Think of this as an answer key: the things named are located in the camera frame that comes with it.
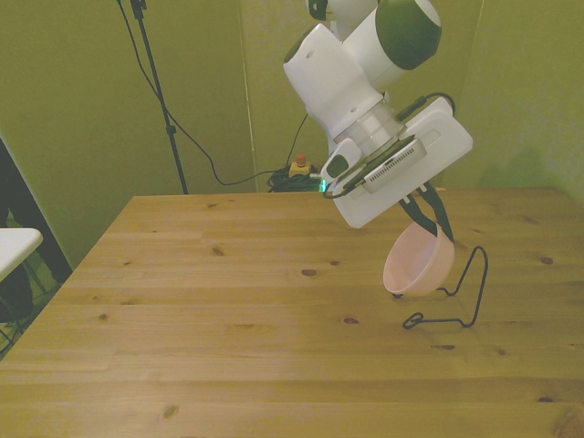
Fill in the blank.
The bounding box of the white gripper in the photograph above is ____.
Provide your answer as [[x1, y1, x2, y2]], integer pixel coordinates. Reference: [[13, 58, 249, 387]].
[[326, 97, 475, 242]]

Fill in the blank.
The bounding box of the pink plastic bowl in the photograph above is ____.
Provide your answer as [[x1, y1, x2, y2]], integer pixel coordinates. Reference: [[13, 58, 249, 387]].
[[382, 222, 456, 296]]

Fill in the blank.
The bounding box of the yellow emergency stop button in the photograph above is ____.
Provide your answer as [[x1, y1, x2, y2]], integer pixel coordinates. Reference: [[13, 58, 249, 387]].
[[288, 153, 314, 179]]

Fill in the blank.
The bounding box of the black tripod stand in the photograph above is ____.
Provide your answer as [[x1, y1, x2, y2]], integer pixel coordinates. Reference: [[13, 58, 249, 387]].
[[130, 0, 191, 196]]

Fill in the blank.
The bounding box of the dark panel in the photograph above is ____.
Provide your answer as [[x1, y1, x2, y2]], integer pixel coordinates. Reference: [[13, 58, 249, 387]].
[[0, 135, 74, 287]]

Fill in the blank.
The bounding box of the white side table top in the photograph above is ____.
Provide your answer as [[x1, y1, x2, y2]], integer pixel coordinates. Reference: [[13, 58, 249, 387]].
[[0, 227, 45, 284]]

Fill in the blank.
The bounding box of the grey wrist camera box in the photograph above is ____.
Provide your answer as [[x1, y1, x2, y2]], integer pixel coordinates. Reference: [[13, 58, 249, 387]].
[[360, 138, 429, 194]]

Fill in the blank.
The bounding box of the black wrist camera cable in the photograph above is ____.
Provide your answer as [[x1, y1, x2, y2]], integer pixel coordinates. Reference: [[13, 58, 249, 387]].
[[322, 92, 458, 201]]

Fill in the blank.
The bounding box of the black wire bowl rack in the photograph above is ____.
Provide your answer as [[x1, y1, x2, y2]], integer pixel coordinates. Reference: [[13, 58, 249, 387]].
[[392, 245, 490, 330]]

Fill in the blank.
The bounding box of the black coiled cable bundle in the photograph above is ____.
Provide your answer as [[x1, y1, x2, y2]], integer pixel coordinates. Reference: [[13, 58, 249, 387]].
[[266, 167, 326, 193]]

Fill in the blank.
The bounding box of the black tripod cable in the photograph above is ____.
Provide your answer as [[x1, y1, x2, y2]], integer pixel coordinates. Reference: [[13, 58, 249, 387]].
[[115, 0, 276, 187]]

